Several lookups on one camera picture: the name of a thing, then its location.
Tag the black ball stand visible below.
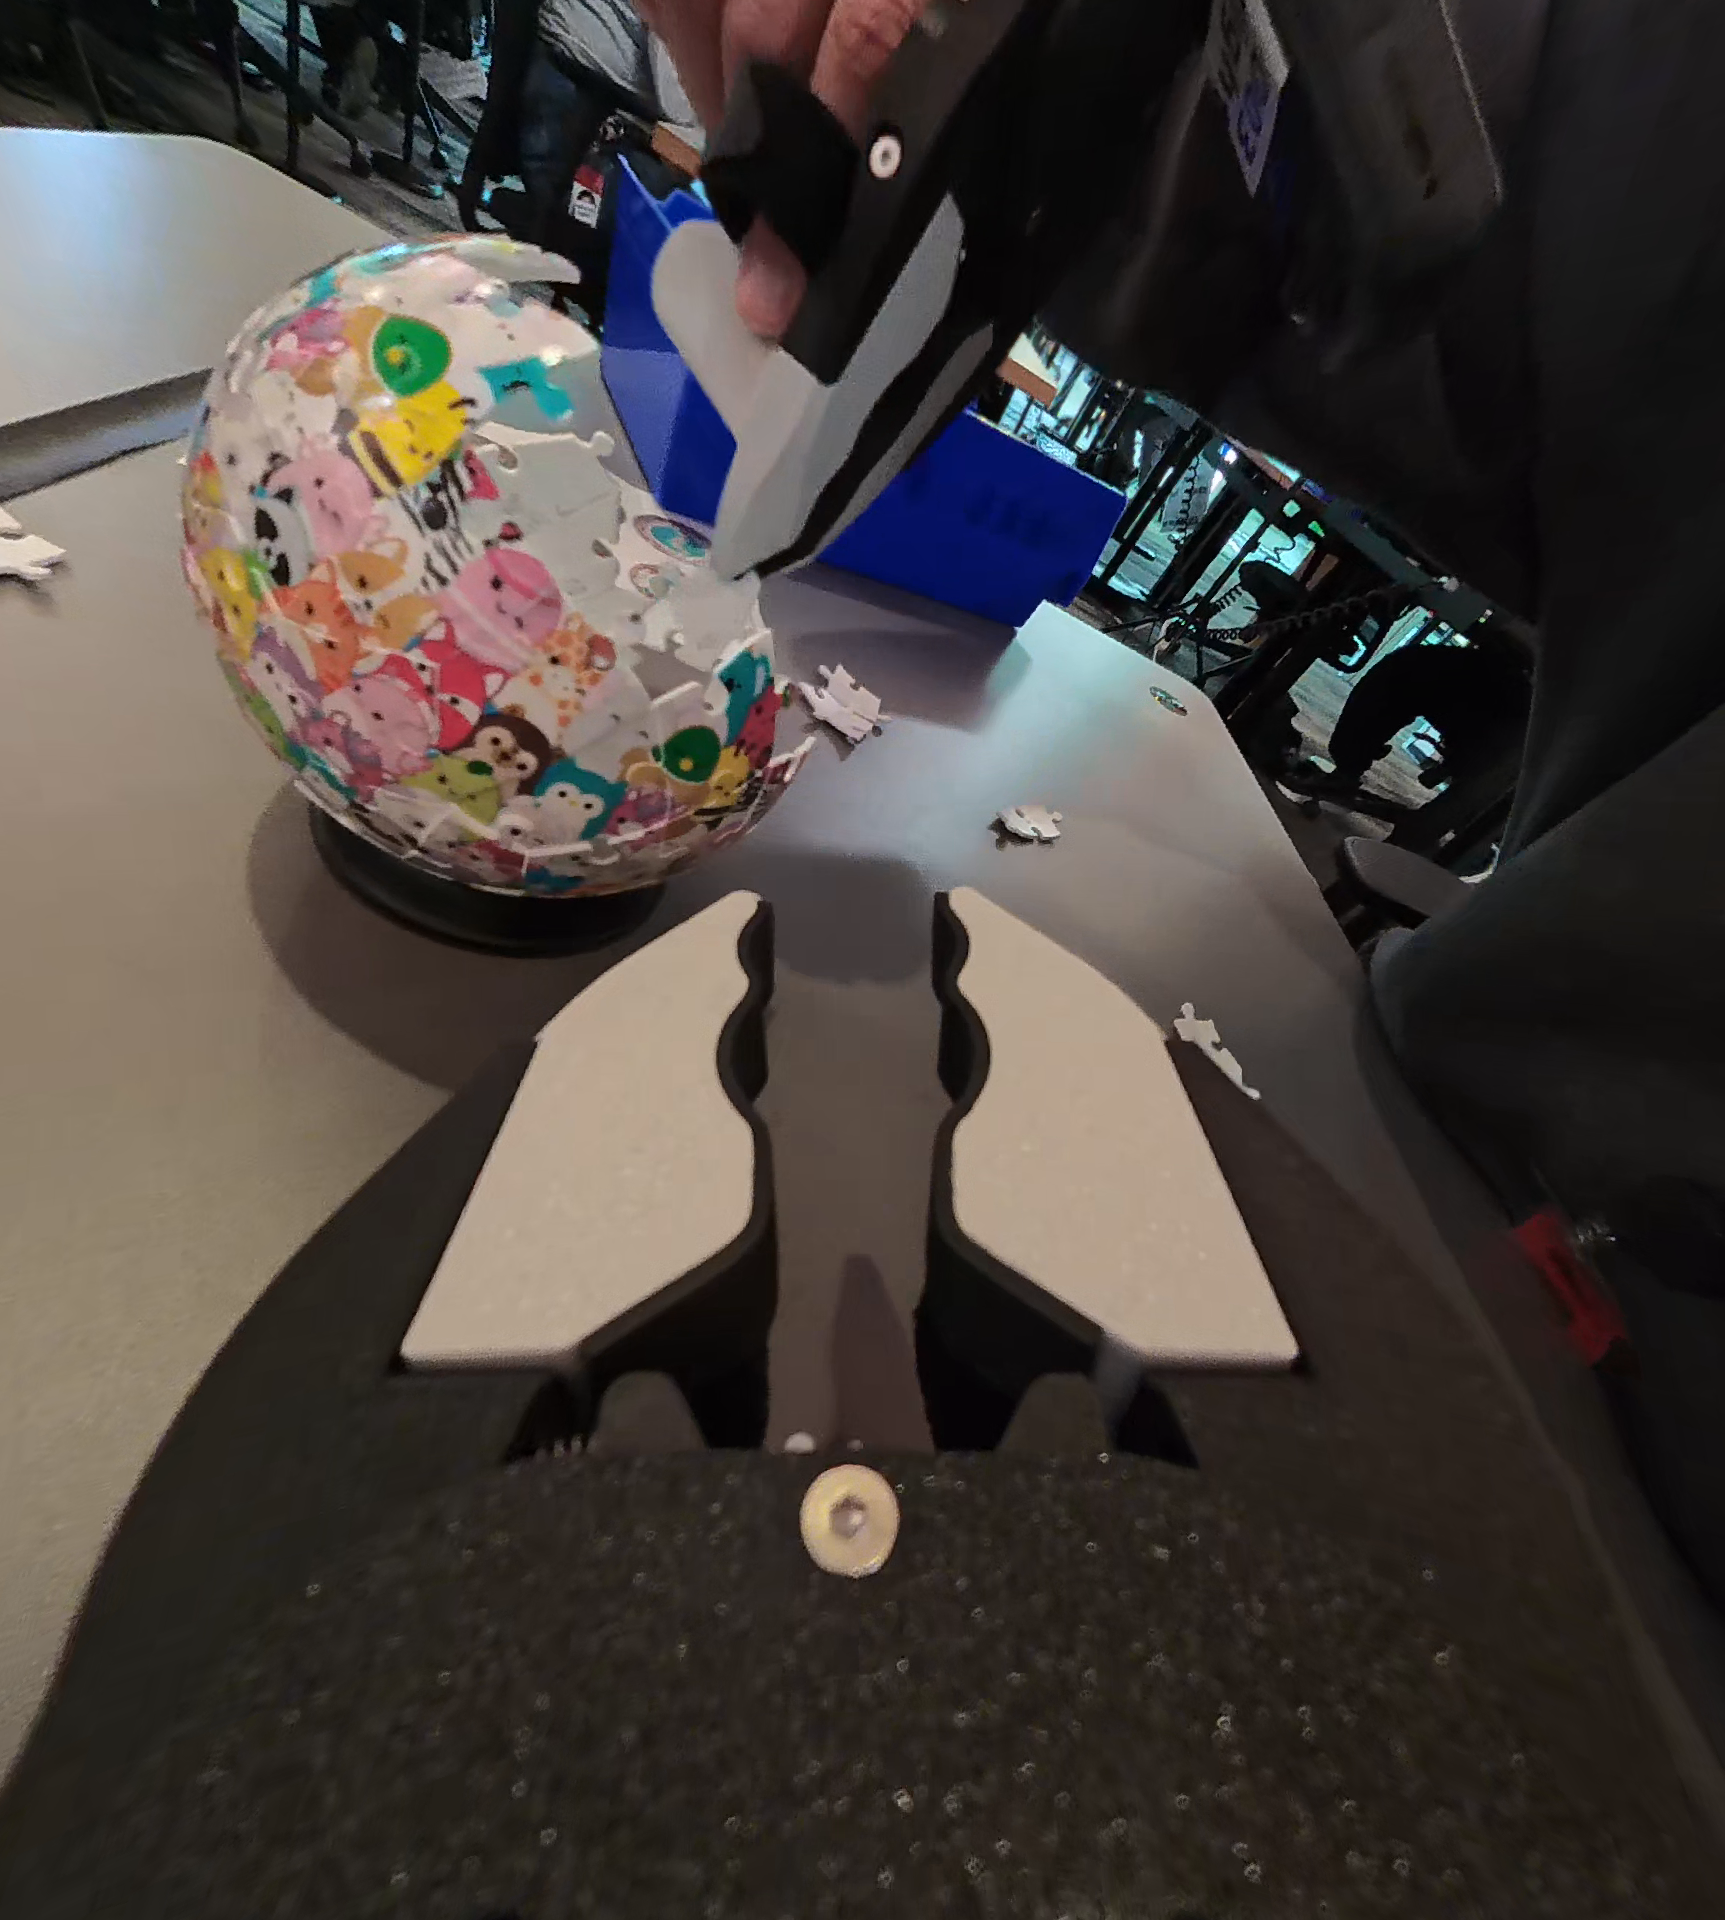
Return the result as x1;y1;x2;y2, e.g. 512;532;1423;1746
310;795;669;956

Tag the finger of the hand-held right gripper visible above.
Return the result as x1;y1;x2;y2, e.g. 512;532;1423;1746
713;194;976;588
654;215;804;427

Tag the colourful puzzle ball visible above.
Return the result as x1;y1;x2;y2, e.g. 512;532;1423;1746
184;234;804;894

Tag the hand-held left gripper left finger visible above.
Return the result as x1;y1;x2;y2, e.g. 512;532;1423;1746
397;892;780;1375

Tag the blue plastic bin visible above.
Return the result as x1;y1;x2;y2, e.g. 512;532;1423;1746
599;152;1129;626

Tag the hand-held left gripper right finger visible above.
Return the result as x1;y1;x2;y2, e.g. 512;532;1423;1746
921;886;1305;1375

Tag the person's right hand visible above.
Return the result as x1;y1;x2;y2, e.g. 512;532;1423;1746
637;0;940;339

